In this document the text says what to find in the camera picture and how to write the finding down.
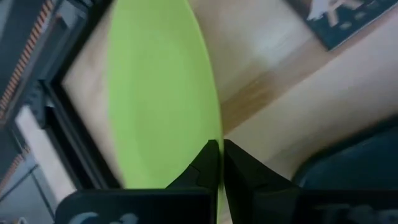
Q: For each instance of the dark green tray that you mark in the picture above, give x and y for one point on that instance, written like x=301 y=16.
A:
x=354 y=158

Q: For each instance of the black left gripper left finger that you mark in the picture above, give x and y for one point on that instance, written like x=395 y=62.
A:
x=205 y=168

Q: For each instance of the lime green plate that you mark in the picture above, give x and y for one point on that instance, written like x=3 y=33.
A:
x=155 y=93

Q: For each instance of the Acadia national park book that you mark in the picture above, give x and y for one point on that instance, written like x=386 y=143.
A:
x=345 y=25

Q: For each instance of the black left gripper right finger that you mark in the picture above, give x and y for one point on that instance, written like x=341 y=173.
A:
x=248 y=186

